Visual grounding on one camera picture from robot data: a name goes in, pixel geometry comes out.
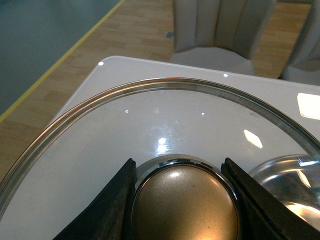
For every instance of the glass pot lid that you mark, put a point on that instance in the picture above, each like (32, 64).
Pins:
(179, 133)

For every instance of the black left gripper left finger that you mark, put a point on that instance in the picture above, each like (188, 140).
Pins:
(108, 216)

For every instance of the beige dining chair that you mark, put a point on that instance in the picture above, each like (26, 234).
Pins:
(303, 64)
(219, 34)

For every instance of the cream electric cooking pot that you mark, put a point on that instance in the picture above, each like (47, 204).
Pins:
(295, 181)

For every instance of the beige left dining chair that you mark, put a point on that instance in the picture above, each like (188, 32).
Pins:
(219, 34)

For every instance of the beige right dining chair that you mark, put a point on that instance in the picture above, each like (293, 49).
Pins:
(303, 64)

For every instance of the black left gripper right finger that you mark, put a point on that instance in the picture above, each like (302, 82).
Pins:
(262, 216)

